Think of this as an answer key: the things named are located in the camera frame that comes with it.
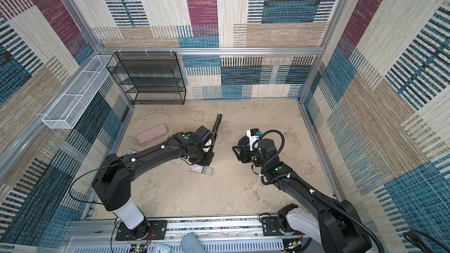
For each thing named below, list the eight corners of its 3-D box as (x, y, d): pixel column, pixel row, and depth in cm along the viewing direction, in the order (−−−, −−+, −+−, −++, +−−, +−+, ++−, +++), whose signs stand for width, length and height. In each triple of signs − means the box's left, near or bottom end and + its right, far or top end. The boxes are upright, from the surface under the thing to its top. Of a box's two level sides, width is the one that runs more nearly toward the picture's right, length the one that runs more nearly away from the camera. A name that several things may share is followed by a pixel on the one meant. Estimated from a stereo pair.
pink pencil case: (140, 145, 101) (138, 142, 99) (137, 137, 105) (135, 134, 103) (169, 132, 107) (168, 130, 104) (166, 125, 110) (165, 122, 108)
